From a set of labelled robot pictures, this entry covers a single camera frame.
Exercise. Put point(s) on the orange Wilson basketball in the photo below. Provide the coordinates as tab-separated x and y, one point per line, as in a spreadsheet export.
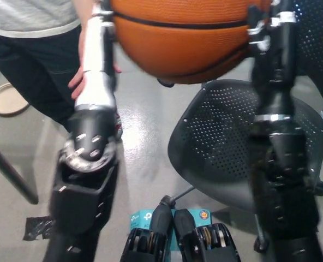
183	41

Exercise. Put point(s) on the person left hand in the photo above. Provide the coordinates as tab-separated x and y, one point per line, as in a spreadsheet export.
78	79

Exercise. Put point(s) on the black perforated office chair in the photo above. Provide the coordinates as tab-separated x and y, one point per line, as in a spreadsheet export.
218	136

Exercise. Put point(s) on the robot right hand white black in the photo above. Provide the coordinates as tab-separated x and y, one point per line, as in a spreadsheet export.
276	62

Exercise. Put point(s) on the teal TP-Link box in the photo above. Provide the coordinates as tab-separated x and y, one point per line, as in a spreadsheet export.
142	218

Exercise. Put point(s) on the black slanted table leg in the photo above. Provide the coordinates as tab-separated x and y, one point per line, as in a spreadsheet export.
11	172

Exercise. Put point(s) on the beige paper plate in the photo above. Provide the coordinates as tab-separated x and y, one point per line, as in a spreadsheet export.
6	99

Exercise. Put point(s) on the person gray shirt black trousers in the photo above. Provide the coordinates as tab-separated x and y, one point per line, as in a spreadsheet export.
27	54

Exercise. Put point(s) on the red white sneaker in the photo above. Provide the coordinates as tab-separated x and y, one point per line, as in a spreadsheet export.
118	125

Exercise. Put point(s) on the black tape patch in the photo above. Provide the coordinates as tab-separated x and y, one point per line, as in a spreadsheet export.
37	229

